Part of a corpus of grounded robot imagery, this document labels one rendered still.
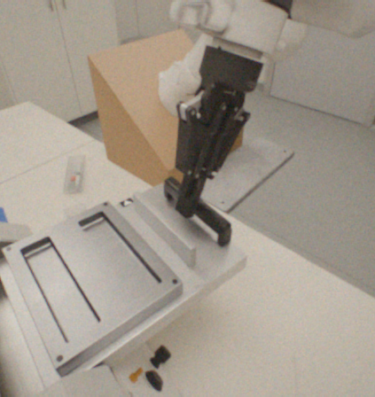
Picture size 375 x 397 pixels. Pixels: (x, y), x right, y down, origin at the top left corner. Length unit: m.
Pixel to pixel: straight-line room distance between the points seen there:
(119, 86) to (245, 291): 0.61
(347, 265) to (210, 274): 1.47
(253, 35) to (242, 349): 0.51
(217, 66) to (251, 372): 0.50
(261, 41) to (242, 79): 0.04
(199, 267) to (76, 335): 0.18
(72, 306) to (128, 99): 0.60
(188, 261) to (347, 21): 0.35
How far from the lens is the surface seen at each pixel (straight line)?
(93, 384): 0.38
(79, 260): 0.45
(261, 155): 1.09
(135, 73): 0.95
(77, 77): 2.83
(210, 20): 0.39
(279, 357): 0.65
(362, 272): 1.87
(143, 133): 0.85
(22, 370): 0.47
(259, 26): 0.39
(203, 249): 0.47
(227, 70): 0.39
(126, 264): 0.45
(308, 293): 0.73
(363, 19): 0.45
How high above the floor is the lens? 1.33
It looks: 41 degrees down
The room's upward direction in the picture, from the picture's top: straight up
